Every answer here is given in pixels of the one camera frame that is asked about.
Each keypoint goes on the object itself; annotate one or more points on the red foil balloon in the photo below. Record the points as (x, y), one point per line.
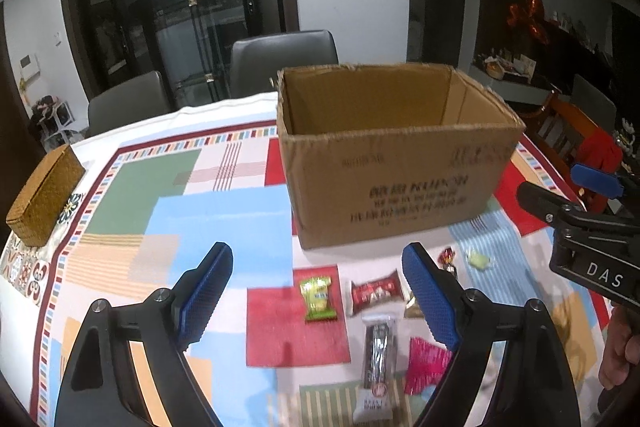
(529, 15)

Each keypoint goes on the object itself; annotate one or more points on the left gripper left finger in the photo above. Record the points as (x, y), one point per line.
(197, 293)

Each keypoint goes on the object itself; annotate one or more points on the person right hand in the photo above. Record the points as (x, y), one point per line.
(621, 351)

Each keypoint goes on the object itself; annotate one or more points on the grey chair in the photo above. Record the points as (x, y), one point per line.
(255, 62)
(134, 100)

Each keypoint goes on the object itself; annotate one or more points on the green candy packet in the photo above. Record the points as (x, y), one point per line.
(316, 295)

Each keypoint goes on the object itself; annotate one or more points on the white shoe rack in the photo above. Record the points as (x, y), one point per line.
(51, 123)

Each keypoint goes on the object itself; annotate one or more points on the black fruit leather bar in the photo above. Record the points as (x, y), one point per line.
(379, 350)

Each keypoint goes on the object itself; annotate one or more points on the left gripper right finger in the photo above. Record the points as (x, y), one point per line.
(438, 294)

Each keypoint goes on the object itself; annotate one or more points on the brown cardboard box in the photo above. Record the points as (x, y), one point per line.
(373, 151)

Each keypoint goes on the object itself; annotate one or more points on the pale green candy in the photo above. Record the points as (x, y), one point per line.
(478, 261)

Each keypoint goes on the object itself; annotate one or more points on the red snack packet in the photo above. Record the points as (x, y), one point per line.
(366, 295)

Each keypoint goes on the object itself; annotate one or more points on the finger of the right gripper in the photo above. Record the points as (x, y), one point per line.
(597, 181)
(549, 207)

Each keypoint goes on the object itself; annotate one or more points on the white low cabinet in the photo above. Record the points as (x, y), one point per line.
(511, 92)

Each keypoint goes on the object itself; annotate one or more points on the colourful patterned tablecloth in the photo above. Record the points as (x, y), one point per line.
(155, 197)

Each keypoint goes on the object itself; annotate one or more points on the red wooden chair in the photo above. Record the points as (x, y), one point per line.
(567, 136)

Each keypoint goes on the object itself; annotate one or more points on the magenta snack packet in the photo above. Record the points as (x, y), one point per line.
(427, 364)

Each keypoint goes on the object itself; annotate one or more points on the red gold wrapped candy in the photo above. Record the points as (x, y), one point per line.
(445, 261)

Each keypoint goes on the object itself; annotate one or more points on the grey chair near left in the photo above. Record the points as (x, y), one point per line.
(134, 100)

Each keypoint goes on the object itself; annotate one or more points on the woven straw tissue box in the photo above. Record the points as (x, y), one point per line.
(35, 210)

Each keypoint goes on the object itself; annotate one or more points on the grey chair centre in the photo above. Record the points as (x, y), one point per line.
(255, 62)

